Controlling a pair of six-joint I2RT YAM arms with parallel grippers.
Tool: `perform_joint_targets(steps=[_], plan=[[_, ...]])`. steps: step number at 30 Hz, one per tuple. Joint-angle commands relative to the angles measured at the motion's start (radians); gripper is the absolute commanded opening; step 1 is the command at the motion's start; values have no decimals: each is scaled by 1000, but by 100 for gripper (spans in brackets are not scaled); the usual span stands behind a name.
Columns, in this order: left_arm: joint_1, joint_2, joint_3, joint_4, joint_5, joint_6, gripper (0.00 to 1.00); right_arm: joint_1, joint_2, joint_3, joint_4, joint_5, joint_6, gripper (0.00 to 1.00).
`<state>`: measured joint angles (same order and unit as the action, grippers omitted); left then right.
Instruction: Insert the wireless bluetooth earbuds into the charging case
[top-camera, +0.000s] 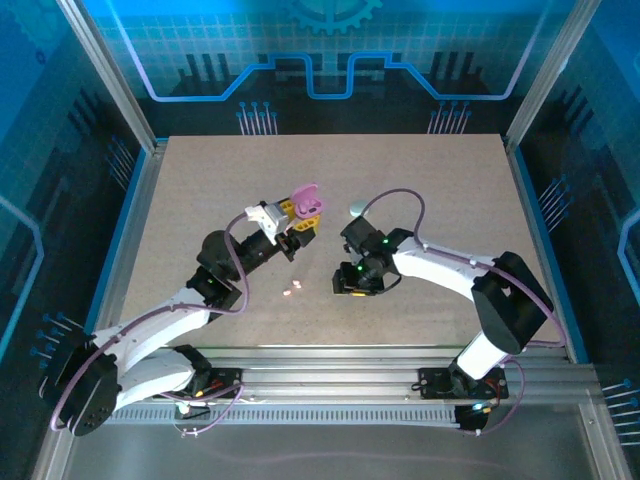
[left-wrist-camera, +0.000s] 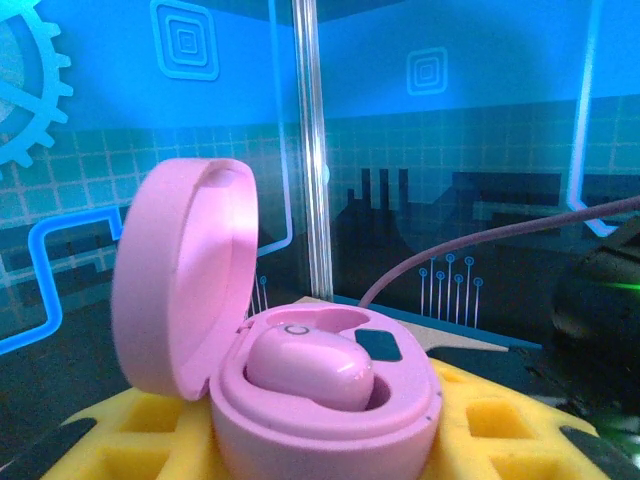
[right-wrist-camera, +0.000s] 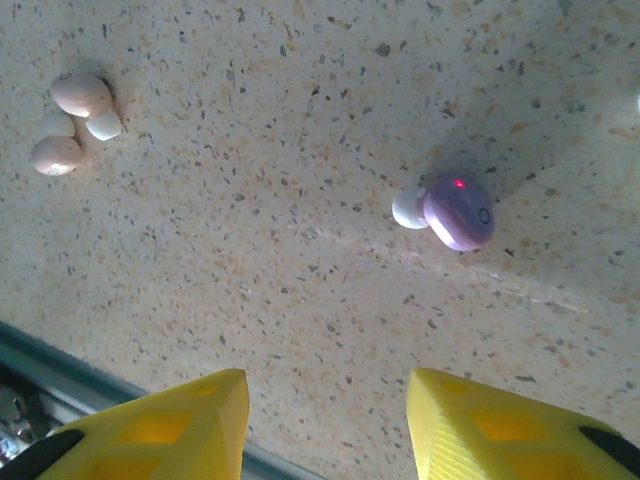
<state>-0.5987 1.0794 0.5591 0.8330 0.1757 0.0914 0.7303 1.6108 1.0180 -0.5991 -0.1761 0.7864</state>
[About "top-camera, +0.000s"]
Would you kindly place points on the purple charging case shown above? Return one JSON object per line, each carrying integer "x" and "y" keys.
{"x": 310, "y": 200}

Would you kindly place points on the pale mint charging case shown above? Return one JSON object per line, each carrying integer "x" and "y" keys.
{"x": 359, "y": 206}

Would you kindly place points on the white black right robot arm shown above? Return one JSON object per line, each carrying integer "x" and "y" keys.
{"x": 440, "y": 265}

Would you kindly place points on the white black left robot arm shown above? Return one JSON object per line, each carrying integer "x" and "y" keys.
{"x": 150, "y": 325}

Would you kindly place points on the grey metal base platform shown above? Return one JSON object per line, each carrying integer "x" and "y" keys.
{"x": 325, "y": 450}

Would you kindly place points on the black white connector block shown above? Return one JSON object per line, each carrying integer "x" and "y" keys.
{"x": 192, "y": 411}

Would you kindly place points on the black controller box green light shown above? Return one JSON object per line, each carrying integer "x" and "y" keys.
{"x": 470, "y": 417}

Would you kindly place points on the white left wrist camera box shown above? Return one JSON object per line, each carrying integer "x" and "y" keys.
{"x": 275, "y": 215}

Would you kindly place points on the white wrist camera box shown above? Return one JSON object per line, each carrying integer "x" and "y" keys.
{"x": 350, "y": 247}
{"x": 275, "y": 215}

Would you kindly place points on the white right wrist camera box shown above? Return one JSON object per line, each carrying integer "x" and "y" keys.
{"x": 350, "y": 247}

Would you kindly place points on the long aluminium base rail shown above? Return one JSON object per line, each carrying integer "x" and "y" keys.
{"x": 325, "y": 370}

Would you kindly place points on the aluminium side rail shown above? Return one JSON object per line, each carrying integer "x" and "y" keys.
{"x": 134, "y": 225}
{"x": 536, "y": 225}

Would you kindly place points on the aluminium frame post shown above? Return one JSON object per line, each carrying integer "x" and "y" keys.
{"x": 114, "y": 75}
{"x": 550, "y": 75}

